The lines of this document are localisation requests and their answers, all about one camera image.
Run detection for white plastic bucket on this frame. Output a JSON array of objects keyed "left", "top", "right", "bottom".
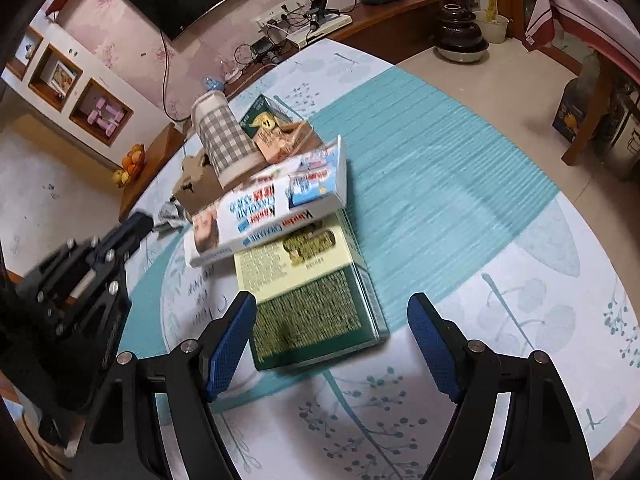
[{"left": 475, "top": 10, "right": 511, "bottom": 43}]

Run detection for white photo frame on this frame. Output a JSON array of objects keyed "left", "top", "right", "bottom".
[{"left": 49, "top": 59, "right": 78, "bottom": 96}]

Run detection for brown ceramic jar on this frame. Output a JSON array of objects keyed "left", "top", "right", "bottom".
[{"left": 437, "top": 4, "right": 483, "bottom": 53}]

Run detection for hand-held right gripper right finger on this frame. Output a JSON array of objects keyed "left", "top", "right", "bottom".
[{"left": 407, "top": 292, "right": 596, "bottom": 480}]

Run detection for pink dumbbells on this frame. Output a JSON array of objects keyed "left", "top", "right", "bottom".
[{"left": 87, "top": 100, "right": 123, "bottom": 133}]

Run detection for green printed box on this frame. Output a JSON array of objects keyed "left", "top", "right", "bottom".
[{"left": 234, "top": 210, "right": 391, "bottom": 372}]

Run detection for white set-top box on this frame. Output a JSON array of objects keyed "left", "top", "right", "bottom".
[{"left": 287, "top": 12, "right": 353, "bottom": 48}]

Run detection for pink brown carton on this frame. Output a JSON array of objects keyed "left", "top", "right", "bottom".
[{"left": 257, "top": 120, "right": 323, "bottom": 165}]

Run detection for metal basin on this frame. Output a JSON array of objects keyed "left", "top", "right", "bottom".
[{"left": 434, "top": 40, "right": 491, "bottom": 65}]

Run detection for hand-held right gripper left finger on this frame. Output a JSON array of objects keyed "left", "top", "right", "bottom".
[{"left": 72, "top": 291, "right": 258, "bottom": 480}]

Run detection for pink tablecloth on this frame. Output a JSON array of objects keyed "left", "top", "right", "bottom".
[{"left": 524, "top": 0, "right": 640, "bottom": 86}]

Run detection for white wall socket panel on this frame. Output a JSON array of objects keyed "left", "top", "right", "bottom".
[{"left": 255, "top": 0, "right": 331, "bottom": 28}]

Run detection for dark blue cardboard box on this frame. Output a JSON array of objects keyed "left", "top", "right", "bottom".
[{"left": 551, "top": 77, "right": 593, "bottom": 143}]

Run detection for brown cardboard box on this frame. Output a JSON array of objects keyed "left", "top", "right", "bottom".
[{"left": 172, "top": 147, "right": 226, "bottom": 216}]

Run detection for fruit bowl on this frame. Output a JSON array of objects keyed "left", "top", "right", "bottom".
[{"left": 112, "top": 144, "right": 147, "bottom": 188}]

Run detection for grey crumpled wrapper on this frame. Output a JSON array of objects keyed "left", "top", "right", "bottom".
[{"left": 157, "top": 202, "right": 188, "bottom": 231}]

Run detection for small green carton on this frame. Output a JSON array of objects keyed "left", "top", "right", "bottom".
[{"left": 237, "top": 94, "right": 293, "bottom": 141}]

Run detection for white printed carton box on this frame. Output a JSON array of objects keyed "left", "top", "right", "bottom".
[{"left": 184, "top": 135, "right": 348, "bottom": 268}]

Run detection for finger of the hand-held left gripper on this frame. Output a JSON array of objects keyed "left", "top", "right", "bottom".
[{"left": 95, "top": 212, "right": 156, "bottom": 267}]

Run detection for teal white leaf-print tablecloth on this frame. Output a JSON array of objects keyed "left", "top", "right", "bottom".
[{"left": 117, "top": 37, "right": 640, "bottom": 480}]

